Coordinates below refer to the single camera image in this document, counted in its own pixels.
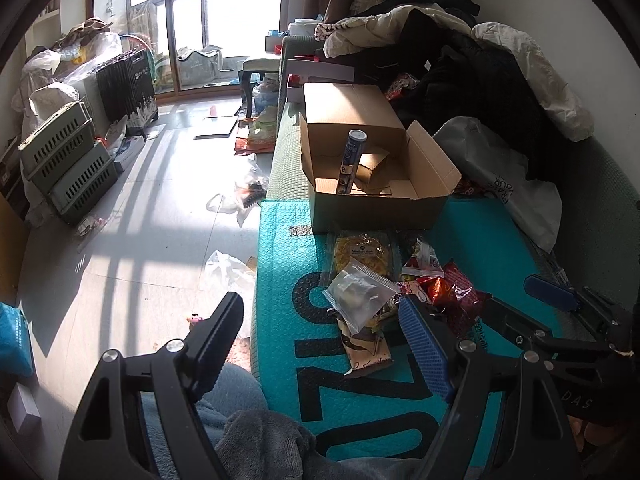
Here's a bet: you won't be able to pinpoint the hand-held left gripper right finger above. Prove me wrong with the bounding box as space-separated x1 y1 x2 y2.
397 294 583 480

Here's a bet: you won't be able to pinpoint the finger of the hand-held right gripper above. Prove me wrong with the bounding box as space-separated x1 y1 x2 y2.
481 296 616 376
523 274 638 348

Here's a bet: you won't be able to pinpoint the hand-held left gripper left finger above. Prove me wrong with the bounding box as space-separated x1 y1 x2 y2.
57 291 246 480

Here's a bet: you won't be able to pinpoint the dark red snack packet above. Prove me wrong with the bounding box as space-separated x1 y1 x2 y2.
442 260 493 333

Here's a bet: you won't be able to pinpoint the bright red snack packet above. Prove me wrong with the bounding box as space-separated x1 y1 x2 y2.
419 276 455 307

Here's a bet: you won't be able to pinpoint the brown snack packet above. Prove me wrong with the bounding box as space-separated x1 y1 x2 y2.
337 317 393 376

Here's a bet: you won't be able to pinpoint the clear zip bag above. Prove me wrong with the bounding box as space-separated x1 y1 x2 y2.
322 257 401 336

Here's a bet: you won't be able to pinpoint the yellow snack packet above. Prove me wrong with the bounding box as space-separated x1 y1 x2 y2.
332 230 401 281

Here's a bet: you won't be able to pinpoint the brown cardboard box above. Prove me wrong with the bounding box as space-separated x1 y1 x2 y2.
299 82 462 233

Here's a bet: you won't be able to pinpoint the person's right hand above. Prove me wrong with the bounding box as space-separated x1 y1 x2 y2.
572 417 640 461

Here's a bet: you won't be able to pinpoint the white red drink pouch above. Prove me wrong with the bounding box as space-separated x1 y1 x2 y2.
400 240 444 281

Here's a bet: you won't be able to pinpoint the teal bubble mat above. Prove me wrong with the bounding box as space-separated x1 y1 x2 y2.
252 199 566 463

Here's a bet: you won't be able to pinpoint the red white wrapper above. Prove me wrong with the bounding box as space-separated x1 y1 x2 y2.
452 180 487 199

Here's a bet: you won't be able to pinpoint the white printed plastic bag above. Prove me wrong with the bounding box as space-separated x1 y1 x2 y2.
432 116 563 253

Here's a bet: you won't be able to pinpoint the grey green sofa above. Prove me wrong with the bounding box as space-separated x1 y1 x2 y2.
250 35 640 461

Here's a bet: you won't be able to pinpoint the green plastic basket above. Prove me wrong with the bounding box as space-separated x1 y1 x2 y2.
47 160 121 226
27 140 113 195

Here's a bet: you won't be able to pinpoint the blue cloth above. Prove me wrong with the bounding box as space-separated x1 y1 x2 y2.
0 302 36 378

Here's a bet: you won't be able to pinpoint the orange packet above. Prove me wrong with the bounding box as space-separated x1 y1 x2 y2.
235 117 278 156

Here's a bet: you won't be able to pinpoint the small white box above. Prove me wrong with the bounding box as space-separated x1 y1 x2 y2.
7 382 41 431

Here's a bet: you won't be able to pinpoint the white blue box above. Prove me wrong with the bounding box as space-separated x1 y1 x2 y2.
114 135 146 173

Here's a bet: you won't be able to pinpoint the black clothing pile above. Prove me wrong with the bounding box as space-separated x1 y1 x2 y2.
385 0 556 181

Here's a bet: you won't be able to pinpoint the red patterned snack bag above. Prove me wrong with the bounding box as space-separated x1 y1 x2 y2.
385 72 421 101

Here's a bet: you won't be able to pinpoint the grey plastic crates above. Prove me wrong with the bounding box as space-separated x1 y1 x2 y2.
19 101 96 168

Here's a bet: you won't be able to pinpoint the black radiator heater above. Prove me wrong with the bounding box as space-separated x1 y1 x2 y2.
95 50 161 128

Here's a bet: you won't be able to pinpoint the grey storage bag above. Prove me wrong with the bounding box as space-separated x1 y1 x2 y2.
177 45 226 88

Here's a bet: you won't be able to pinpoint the dark wooden stool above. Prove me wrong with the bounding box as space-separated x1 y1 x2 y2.
239 57 281 106

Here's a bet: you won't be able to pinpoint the white flat box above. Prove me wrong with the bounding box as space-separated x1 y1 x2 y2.
285 57 356 106

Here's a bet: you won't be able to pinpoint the pile of white bags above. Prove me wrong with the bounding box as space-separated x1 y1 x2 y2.
12 30 126 126

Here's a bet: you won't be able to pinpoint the pile of clothes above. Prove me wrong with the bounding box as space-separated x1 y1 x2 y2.
315 5 596 142

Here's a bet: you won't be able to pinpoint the window frame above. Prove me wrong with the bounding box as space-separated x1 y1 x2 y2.
92 0 286 96

